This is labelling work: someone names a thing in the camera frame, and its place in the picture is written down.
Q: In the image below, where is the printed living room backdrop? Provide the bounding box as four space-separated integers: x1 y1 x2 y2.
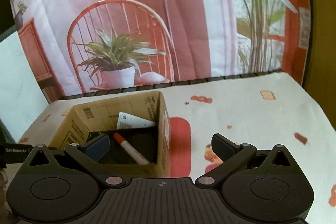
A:
10 0 311 102

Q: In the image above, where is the red capped white marker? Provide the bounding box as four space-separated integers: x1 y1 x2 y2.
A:
113 133 150 165

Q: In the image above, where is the cartoon printed table mat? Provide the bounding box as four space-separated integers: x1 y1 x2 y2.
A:
18 69 336 224

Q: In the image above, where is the white printed card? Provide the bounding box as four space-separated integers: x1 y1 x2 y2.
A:
117 112 155 130

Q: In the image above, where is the brown SF cardboard box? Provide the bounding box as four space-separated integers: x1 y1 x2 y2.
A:
48 91 171 177

